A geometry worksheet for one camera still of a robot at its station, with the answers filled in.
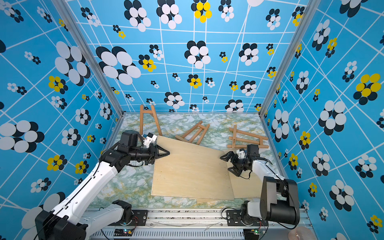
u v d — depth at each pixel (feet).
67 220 1.26
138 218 2.40
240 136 3.45
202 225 2.38
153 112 3.06
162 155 2.20
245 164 2.44
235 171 2.63
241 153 2.77
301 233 2.26
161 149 2.25
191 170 2.84
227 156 2.64
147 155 2.10
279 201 1.39
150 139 2.31
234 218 2.38
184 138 3.39
